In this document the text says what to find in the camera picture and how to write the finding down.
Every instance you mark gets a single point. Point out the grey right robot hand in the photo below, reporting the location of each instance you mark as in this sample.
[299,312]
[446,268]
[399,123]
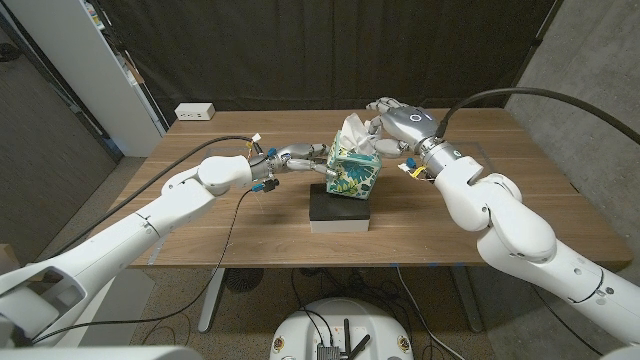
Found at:
[412,125]

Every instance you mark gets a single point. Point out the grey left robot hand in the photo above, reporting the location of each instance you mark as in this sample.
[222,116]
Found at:
[295,152]

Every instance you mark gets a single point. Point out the white tissue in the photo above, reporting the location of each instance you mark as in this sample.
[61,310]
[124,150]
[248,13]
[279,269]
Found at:
[357,135]

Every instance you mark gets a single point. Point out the teal floral tissue box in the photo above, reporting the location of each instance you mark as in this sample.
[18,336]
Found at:
[355,177]

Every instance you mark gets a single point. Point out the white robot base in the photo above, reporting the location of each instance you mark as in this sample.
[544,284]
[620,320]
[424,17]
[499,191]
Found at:
[370,315]

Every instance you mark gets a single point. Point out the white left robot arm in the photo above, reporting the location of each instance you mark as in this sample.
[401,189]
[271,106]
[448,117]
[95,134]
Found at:
[150,220]

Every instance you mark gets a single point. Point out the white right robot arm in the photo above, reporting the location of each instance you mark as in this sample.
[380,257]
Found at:
[500,220]

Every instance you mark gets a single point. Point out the black box with white base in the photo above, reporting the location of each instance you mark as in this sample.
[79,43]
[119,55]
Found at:
[340,212]

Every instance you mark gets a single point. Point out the brown cardboard box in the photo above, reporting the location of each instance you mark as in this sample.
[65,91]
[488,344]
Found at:
[6,257]

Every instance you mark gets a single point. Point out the black curtain backdrop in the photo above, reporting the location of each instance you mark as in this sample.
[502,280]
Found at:
[325,50]

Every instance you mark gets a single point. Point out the white power strip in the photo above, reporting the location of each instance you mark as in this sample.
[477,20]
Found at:
[195,111]

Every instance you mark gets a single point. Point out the black round floor fan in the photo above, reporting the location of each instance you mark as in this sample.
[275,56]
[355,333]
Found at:
[243,280]

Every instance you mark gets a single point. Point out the black curtain stand pole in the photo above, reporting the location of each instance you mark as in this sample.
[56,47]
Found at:
[535,42]

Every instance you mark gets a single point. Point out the white table leg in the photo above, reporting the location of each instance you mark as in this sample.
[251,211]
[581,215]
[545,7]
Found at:
[210,300]

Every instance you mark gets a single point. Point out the grey table leg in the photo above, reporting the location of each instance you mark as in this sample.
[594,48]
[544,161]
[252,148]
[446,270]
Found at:
[467,300]

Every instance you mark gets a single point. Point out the black antenna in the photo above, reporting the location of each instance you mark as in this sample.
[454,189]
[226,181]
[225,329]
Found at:
[361,346]
[346,337]

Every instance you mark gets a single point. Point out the grey electronics module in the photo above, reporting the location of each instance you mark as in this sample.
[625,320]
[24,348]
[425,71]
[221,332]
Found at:
[328,352]

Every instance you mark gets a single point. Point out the white shelf cabinet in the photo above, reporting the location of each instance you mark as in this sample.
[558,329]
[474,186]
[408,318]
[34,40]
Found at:
[75,60]

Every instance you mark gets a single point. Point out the white robot torso cover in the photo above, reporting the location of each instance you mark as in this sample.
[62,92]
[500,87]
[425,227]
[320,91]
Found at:
[100,354]

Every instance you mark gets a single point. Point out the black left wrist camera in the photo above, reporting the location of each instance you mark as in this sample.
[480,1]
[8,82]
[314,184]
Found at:
[270,186]

